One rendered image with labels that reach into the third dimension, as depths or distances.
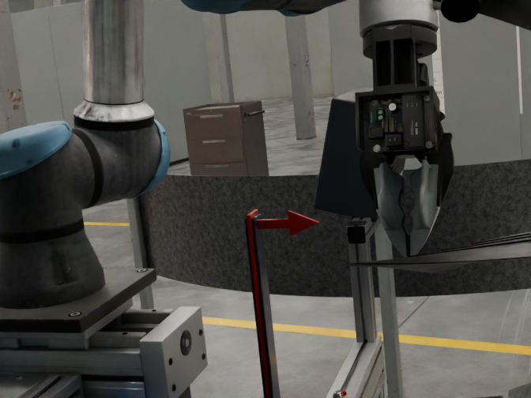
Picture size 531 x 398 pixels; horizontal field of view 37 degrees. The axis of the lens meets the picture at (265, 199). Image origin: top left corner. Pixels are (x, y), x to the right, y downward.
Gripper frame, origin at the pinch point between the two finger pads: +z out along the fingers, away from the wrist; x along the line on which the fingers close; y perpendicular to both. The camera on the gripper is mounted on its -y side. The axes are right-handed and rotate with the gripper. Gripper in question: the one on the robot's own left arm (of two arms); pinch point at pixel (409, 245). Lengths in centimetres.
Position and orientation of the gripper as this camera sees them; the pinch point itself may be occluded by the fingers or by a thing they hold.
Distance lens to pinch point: 77.7
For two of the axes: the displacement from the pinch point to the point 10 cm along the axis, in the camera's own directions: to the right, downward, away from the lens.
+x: 9.5, -0.5, -3.1
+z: 0.2, 9.9, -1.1
